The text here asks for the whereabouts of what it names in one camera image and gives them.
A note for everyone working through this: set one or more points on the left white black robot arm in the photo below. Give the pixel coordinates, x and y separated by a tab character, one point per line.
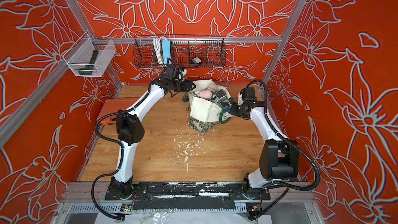
130	128

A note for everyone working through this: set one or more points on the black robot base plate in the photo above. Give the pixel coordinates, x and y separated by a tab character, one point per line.
234	197

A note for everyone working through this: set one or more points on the black wire wall basket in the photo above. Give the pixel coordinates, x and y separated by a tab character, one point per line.
147	50

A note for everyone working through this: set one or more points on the orange plastic tool case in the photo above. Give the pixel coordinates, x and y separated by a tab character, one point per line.
115	105

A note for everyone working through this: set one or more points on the light blue box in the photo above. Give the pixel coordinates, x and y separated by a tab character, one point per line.
166	50

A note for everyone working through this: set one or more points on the pink pencil sharpener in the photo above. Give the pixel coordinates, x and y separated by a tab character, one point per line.
205	94

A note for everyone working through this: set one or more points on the grey clear pencil sharpener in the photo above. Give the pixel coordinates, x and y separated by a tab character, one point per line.
220	96

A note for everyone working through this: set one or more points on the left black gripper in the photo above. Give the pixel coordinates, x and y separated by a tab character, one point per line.
187	85

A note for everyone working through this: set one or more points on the cream tote bag green handles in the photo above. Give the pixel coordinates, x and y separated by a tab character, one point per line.
205	114

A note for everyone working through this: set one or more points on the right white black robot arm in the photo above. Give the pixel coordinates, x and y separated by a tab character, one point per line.
278	160

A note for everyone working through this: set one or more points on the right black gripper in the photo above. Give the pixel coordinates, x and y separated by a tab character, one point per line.
234	109

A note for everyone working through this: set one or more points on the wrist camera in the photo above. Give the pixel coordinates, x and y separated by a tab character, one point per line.
174	73
247	94

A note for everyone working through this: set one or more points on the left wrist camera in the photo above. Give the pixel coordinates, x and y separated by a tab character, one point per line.
174	73

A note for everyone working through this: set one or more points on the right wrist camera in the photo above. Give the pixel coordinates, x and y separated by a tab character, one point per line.
247	94

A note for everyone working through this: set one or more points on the clear acrylic wall bin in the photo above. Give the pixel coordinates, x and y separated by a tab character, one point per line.
80	52

